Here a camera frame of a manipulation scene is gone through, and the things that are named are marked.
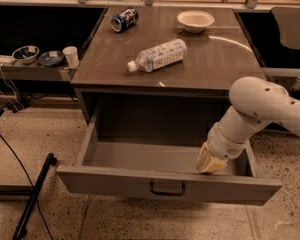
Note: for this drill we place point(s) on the white power strip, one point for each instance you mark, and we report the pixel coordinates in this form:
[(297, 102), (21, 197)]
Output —
[(5, 59)]

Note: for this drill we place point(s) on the white paper bowl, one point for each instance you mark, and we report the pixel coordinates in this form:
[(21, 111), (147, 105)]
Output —
[(195, 21)]

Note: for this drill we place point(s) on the grey side shelf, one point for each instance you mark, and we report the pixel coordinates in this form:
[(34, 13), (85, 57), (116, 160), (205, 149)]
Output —
[(36, 73)]

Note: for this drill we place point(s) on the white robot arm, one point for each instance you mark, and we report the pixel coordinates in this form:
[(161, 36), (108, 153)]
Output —
[(255, 103)]

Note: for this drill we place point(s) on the grey drawer cabinet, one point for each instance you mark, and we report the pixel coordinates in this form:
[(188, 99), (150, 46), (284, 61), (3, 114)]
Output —
[(175, 105)]

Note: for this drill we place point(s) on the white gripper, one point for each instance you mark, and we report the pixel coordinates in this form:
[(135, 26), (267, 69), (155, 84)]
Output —
[(222, 143)]

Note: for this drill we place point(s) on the grey top drawer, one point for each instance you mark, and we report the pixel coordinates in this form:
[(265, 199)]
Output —
[(162, 172)]

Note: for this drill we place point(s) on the metal bowl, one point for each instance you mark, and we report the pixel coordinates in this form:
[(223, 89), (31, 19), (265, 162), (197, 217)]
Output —
[(26, 54)]

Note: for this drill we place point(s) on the clear plastic water bottle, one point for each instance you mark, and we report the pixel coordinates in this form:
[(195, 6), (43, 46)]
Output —
[(157, 57)]

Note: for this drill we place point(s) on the white paper cup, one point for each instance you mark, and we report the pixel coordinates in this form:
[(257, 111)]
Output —
[(71, 55)]

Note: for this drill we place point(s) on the dark blue bowl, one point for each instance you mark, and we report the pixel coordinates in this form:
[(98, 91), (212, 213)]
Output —
[(51, 58)]

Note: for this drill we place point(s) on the black stand leg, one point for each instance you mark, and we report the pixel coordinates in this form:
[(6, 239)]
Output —
[(21, 231)]

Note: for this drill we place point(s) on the blue soda can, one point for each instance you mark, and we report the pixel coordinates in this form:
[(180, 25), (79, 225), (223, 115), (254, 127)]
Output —
[(125, 19)]

